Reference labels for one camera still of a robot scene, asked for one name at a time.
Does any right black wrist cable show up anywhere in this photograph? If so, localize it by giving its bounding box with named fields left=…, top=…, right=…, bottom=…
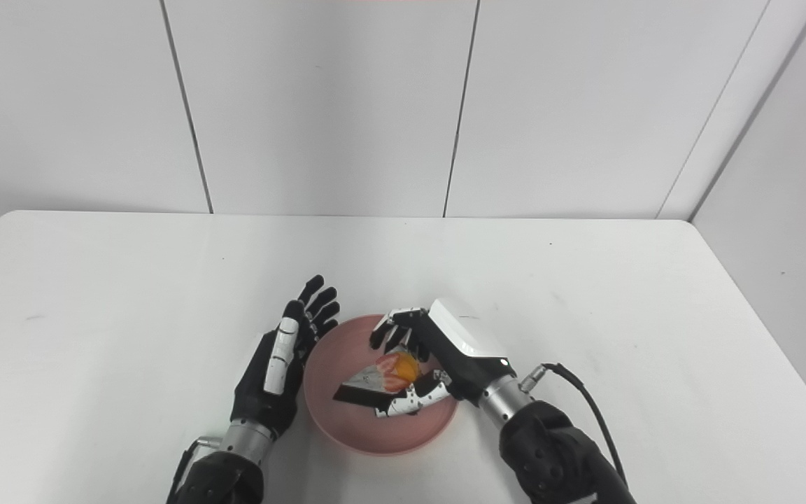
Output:
left=519, top=363, right=629, bottom=488

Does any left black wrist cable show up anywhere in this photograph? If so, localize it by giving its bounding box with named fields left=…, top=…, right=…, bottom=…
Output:
left=167, top=437, right=222, bottom=504

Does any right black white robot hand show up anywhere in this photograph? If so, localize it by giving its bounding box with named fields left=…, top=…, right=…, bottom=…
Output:
left=369, top=298, right=517, bottom=419

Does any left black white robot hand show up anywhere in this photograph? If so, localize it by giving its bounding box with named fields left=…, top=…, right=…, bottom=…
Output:
left=230, top=274, right=341, bottom=440

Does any black rectangular block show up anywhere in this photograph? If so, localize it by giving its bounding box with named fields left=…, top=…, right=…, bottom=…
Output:
left=333, top=351, right=420, bottom=410

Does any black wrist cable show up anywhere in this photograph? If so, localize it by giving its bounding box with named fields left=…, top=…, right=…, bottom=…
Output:
left=167, top=437, right=222, bottom=504
left=519, top=363, right=629, bottom=488

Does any pink round plate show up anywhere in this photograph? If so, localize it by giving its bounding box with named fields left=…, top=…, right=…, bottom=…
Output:
left=303, top=314, right=459, bottom=456

